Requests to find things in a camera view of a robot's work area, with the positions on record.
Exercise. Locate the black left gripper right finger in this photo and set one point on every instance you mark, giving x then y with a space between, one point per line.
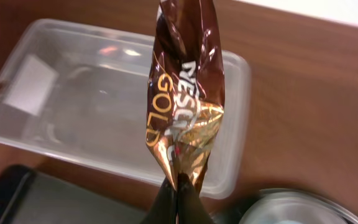
190 210

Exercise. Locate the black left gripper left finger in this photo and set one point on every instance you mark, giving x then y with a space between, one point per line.
164 207

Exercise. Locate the brown gold coffee wrapper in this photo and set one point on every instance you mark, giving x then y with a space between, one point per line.
185 89

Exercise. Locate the clear plastic waste bin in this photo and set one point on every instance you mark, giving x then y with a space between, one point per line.
79 93

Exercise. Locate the round black serving tray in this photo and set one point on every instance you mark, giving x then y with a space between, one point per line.
284 206

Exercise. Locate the black rectangular tray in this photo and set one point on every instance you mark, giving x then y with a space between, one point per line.
28 196

